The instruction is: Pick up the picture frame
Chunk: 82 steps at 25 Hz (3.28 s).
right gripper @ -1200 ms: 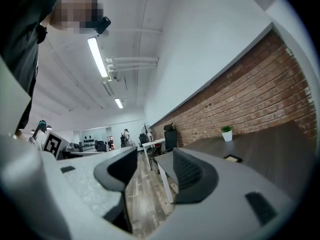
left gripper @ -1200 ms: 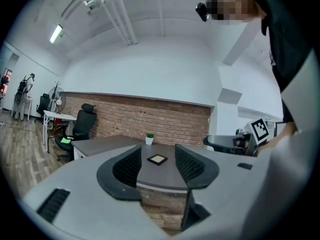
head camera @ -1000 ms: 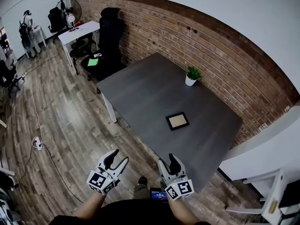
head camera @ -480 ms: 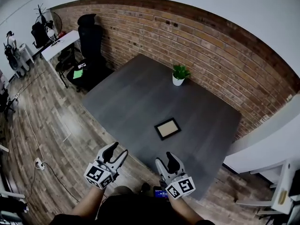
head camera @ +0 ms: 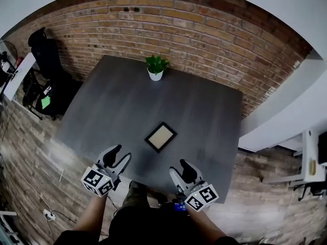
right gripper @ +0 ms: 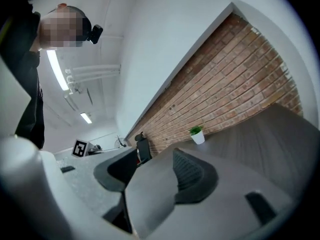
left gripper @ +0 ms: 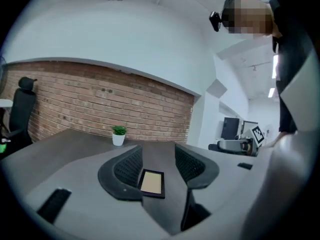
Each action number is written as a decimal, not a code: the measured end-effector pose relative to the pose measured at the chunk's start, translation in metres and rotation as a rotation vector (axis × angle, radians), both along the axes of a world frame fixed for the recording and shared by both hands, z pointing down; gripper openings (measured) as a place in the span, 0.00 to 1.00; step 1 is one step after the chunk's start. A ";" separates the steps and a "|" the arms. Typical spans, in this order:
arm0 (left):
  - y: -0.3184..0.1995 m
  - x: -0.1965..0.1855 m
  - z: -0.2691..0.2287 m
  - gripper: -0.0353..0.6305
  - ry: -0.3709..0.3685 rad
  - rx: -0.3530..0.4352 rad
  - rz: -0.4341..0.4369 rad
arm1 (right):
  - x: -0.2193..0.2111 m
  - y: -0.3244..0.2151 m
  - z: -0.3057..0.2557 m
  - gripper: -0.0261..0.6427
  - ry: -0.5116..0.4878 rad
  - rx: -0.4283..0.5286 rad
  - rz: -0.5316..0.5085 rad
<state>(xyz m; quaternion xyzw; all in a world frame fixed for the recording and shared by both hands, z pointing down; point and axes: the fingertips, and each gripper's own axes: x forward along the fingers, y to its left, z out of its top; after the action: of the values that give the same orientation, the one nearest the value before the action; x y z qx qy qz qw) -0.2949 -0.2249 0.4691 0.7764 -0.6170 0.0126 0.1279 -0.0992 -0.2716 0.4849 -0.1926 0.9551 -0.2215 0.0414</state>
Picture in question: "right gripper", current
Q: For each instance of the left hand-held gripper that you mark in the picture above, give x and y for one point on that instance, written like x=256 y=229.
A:
x=80 y=148

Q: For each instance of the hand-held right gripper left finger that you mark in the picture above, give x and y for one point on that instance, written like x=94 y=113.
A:
x=117 y=170

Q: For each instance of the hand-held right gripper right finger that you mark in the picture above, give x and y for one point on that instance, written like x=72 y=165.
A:
x=192 y=179

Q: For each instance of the small flat black object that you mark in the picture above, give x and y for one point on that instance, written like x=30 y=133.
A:
x=67 y=169

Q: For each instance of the small desk fan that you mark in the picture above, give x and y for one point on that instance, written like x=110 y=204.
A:
x=119 y=142

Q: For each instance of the short ceiling light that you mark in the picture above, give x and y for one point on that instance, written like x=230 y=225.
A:
x=86 y=117

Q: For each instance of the black office chair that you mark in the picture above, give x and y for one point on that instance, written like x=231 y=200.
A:
x=144 y=149

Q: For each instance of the green plant in white pot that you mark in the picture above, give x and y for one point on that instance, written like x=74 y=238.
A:
x=198 y=137

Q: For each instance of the white ceiling pipe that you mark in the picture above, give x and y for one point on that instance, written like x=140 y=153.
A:
x=100 y=73
x=100 y=67

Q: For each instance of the long ceiling light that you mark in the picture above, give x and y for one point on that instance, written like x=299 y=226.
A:
x=57 y=70

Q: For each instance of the person's black jacket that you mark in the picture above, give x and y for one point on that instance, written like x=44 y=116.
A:
x=20 y=66

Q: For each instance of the person's head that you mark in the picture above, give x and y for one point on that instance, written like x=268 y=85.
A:
x=60 y=30

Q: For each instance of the black head camera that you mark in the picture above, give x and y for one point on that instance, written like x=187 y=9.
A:
x=96 y=34

